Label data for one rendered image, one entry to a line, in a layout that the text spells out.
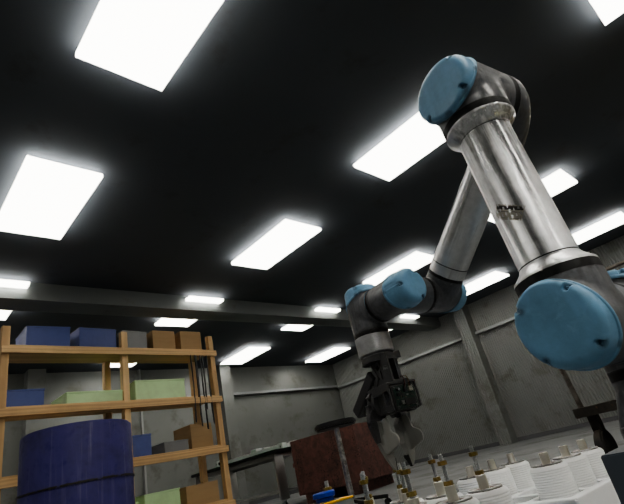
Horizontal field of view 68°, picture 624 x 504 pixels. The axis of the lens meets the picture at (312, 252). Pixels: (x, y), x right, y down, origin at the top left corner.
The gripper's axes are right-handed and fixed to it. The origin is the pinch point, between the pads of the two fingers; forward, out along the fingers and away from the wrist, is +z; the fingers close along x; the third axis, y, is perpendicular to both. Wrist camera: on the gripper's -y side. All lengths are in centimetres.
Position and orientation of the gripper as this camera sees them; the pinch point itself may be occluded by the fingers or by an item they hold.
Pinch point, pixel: (400, 461)
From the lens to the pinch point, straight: 100.0
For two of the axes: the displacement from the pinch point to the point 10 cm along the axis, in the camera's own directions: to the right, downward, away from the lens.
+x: 8.7, 0.2, 4.9
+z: 2.1, 8.8, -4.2
